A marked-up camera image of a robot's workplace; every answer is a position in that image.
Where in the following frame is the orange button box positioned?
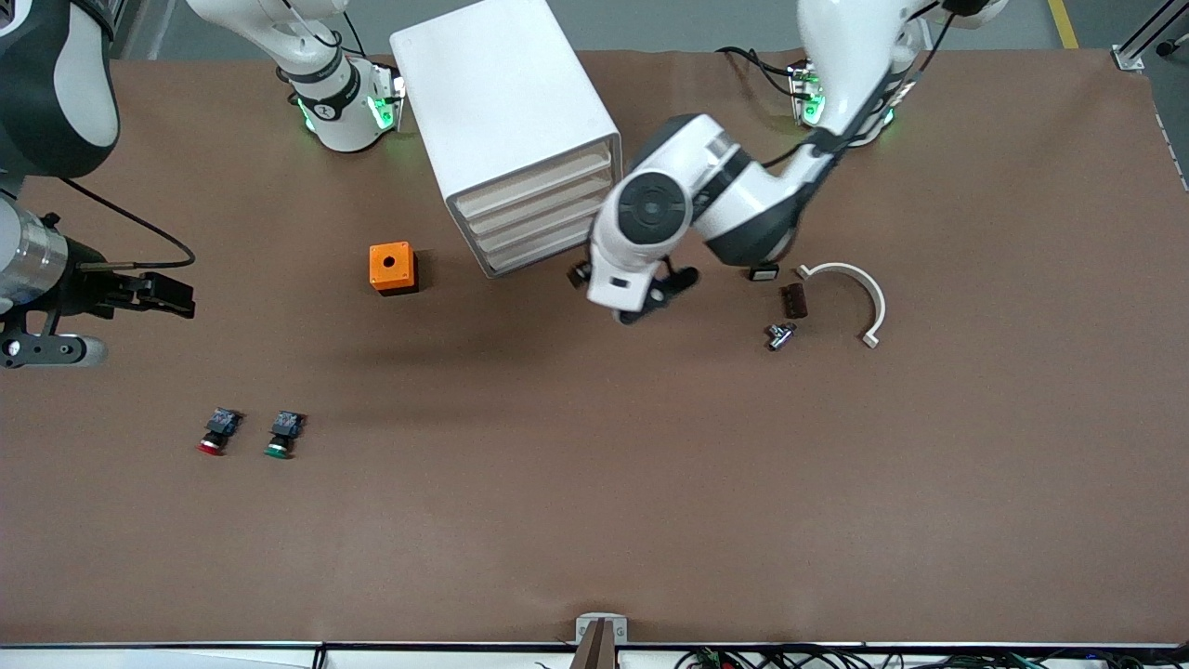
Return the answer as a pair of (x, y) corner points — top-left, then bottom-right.
(369, 242), (419, 296)

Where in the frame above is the black cable bundle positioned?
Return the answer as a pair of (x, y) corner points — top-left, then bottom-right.
(673, 644), (1189, 669)

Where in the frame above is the brown table cover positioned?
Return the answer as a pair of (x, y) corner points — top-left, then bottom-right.
(0, 48), (1189, 647)

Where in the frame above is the black arm base cable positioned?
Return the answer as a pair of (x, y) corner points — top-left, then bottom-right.
(715, 45), (800, 98)

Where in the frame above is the aluminium profile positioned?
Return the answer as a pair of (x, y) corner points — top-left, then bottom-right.
(1110, 0), (1189, 73)

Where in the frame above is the white half ring clamp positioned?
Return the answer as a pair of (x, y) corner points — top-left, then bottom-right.
(795, 262), (887, 349)

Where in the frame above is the yellow floor tape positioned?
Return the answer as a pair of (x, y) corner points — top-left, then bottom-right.
(1048, 0), (1081, 50)

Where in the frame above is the brown post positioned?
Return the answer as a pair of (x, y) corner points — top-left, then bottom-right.
(571, 621), (619, 669)

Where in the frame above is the green push button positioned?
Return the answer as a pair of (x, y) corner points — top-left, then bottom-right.
(264, 411), (306, 460)

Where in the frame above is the red push button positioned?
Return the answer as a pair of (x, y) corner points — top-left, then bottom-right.
(197, 407), (244, 457)

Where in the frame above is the white frame rail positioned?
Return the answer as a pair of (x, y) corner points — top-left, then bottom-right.
(0, 648), (321, 669)

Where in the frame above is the grey metal bracket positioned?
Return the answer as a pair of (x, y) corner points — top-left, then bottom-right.
(576, 613), (629, 647)

